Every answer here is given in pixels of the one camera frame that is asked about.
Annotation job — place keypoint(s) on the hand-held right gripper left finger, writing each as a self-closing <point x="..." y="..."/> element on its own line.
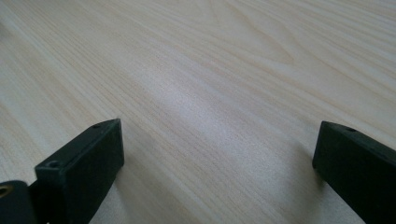
<point x="81" y="168"/>

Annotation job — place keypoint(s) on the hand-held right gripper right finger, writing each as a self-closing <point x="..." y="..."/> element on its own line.
<point x="358" y="168"/>

